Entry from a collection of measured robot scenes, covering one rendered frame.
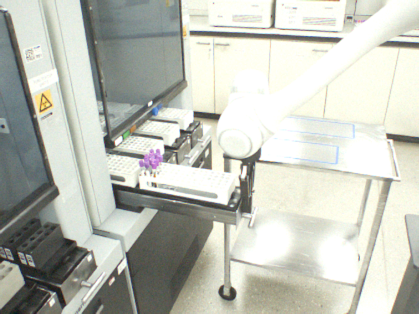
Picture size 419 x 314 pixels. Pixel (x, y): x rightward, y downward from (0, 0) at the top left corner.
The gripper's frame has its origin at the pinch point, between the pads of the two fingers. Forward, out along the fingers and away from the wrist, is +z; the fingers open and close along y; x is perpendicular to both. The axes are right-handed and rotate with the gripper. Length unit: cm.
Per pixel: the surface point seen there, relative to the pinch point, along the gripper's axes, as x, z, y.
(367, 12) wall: 42, -19, -292
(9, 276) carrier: -41, -8, 53
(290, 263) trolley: 13, 52, -31
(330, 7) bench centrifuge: 10, -29, -230
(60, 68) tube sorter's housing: -44, -45, 19
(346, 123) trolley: 28, -2, -66
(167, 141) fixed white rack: -38.5, -3.5, -25.5
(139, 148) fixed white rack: -43.1, -6.5, -12.3
